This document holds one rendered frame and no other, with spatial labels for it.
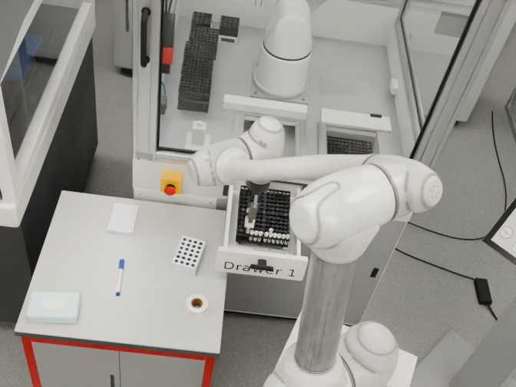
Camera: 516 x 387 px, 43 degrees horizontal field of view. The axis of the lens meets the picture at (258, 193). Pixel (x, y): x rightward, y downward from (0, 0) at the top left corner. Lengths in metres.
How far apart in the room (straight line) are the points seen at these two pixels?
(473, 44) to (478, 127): 2.44
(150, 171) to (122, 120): 1.56
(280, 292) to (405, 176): 1.56
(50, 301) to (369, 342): 0.97
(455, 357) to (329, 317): 1.72
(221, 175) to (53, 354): 0.86
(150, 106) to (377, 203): 1.03
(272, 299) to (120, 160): 1.25
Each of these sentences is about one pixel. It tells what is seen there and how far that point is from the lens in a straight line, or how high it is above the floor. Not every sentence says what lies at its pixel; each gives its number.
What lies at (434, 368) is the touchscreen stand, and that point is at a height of 0.04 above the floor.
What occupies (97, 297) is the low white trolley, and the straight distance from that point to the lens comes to 2.18.
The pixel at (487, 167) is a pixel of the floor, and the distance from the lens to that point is 4.17.
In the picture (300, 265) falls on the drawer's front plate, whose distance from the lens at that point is 2.12.
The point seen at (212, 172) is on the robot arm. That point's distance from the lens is 1.75.
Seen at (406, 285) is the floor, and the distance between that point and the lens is 3.36.
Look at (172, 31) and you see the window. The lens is 1.98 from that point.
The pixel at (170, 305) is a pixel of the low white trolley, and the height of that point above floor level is 0.76.
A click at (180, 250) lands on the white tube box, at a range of 2.24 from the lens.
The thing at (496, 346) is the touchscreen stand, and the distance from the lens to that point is 2.77.
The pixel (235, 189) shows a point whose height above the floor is 0.84.
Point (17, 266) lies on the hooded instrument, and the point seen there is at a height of 0.49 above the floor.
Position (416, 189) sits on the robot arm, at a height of 1.66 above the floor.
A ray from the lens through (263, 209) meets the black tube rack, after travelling 2.25.
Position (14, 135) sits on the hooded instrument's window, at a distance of 2.22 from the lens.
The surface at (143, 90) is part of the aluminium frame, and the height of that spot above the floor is 1.25.
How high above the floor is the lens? 2.57
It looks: 47 degrees down
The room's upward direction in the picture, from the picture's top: 11 degrees clockwise
